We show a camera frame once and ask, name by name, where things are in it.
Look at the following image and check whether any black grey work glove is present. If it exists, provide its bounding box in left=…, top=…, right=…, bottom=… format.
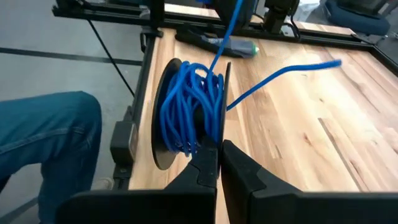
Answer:
left=175, top=29, right=261, bottom=59

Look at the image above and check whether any blue cord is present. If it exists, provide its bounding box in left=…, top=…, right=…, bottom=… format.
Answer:
left=160, top=0, right=343, bottom=158

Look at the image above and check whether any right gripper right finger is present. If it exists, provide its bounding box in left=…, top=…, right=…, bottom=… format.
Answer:
left=220, top=139, right=398, bottom=224

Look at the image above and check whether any leg in blue jeans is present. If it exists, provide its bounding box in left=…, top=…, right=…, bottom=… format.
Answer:
left=0, top=90, right=114, bottom=224

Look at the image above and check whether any grey office chair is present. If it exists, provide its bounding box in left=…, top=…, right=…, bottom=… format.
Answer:
left=325, top=0, right=392, bottom=37

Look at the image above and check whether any black cord spool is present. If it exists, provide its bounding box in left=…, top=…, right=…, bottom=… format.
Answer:
left=151, top=57, right=233, bottom=171

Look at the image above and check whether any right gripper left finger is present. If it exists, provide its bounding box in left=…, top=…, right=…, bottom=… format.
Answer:
left=56, top=138, right=220, bottom=224

